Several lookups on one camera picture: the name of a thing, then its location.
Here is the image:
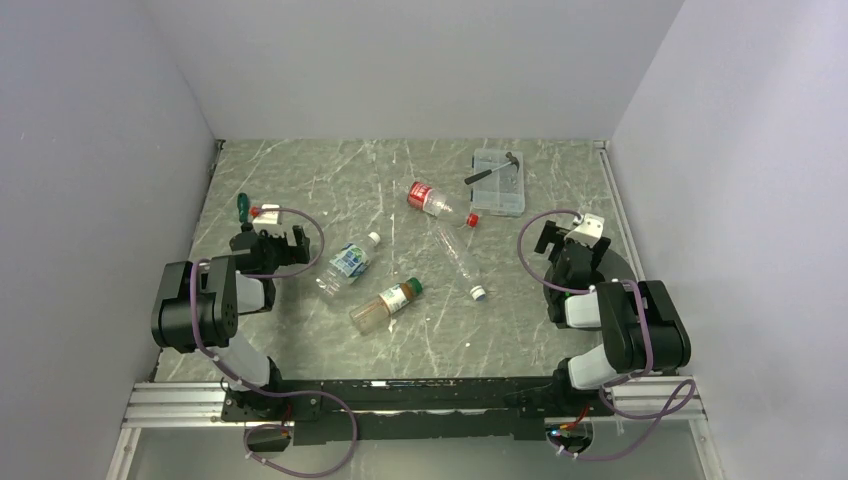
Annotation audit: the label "red label clear bottle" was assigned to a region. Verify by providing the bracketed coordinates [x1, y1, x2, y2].
[406, 181, 479, 228]

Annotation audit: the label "aluminium rail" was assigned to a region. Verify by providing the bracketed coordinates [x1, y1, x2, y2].
[122, 376, 689, 428]

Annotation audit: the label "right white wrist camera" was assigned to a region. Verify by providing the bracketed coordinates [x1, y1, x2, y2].
[566, 213, 605, 247]

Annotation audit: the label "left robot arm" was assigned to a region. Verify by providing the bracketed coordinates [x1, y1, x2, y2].
[151, 223, 311, 420]

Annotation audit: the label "blue label water bottle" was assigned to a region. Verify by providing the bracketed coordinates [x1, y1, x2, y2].
[316, 232, 380, 299]

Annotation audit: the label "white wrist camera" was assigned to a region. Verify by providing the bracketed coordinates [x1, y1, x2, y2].
[249, 204, 282, 226]
[566, 213, 605, 247]

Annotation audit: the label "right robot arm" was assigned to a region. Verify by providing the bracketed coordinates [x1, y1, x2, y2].
[534, 216, 691, 415]

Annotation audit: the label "clear unlabeled plastic bottle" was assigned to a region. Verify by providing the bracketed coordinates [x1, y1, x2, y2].
[430, 222, 487, 301]

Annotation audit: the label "clear plastic organizer box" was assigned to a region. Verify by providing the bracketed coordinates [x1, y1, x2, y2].
[468, 148, 526, 217]

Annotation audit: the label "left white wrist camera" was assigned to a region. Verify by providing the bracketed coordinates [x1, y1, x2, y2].
[249, 204, 282, 226]

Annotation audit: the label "green handle screwdriver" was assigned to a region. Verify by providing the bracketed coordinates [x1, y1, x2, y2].
[236, 192, 252, 224]

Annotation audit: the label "black round disc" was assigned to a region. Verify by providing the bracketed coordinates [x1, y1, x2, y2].
[543, 250, 636, 331]

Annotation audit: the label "small black hammer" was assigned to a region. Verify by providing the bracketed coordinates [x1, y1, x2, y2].
[464, 151, 520, 185]

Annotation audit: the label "brown bottle green cap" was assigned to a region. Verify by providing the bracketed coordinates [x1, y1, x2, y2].
[349, 277, 423, 335]

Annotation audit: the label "black base frame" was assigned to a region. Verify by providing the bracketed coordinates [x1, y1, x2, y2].
[221, 370, 612, 451]

